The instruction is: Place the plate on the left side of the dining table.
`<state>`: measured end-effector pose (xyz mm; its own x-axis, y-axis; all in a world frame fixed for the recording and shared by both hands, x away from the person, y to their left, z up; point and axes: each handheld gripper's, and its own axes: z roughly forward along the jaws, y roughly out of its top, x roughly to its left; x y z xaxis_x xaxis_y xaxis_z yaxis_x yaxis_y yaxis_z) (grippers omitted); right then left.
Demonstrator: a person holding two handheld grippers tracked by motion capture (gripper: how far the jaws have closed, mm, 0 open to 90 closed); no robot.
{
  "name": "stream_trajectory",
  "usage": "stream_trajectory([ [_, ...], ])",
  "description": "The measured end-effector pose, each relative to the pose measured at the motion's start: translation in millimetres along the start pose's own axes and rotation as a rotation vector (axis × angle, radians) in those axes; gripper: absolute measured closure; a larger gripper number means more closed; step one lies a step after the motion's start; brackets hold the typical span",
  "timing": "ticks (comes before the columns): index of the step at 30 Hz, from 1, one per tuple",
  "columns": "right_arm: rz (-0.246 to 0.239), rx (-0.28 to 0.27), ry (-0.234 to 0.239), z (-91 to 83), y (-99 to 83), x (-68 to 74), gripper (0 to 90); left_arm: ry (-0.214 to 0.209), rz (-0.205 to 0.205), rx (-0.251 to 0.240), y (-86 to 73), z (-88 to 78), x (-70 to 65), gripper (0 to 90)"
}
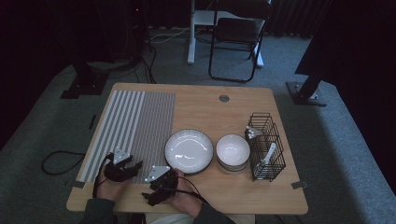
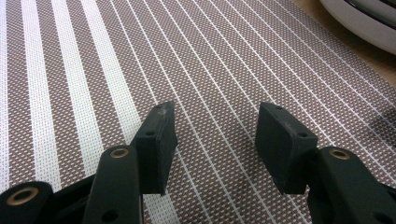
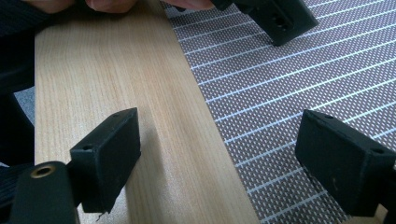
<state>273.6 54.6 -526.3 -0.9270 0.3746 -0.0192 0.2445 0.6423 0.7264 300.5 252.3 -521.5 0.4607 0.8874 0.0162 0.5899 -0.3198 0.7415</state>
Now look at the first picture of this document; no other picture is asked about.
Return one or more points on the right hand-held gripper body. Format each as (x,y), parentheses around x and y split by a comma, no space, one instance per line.
(163,183)

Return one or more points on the person's right hand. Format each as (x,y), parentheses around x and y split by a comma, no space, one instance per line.
(188,202)

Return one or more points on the black tape strip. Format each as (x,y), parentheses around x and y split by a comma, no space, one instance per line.
(92,122)

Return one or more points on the black metal stand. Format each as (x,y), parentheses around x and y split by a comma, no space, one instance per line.
(306,90)

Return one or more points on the dark pleated curtain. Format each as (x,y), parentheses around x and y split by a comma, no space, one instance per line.
(295,18)

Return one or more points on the person's left hand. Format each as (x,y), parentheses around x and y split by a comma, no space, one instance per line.
(112,191)

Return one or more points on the grey striped placemat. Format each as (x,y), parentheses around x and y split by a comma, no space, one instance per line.
(149,124)

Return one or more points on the dark equipment tower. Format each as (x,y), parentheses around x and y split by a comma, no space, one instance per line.
(134,31)

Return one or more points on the white chopstick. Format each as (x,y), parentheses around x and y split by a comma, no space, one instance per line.
(249,128)
(249,136)

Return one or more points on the black folding chair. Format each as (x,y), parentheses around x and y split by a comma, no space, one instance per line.
(236,29)

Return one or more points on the round grey table grommet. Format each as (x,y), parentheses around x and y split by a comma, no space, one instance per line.
(224,98)

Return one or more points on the white plate with dark rim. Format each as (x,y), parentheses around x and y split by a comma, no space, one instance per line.
(188,151)

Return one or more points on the black stand base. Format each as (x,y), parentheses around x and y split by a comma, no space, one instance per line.
(84,84)

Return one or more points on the grey tape piece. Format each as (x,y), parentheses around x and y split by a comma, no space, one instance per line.
(300,184)
(76,184)

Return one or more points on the white desk frame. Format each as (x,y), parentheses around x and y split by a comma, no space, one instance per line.
(191,46)

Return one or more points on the person's light clothing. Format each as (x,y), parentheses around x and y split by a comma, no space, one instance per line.
(174,219)

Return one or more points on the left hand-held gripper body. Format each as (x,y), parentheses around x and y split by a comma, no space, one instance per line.
(120,172)

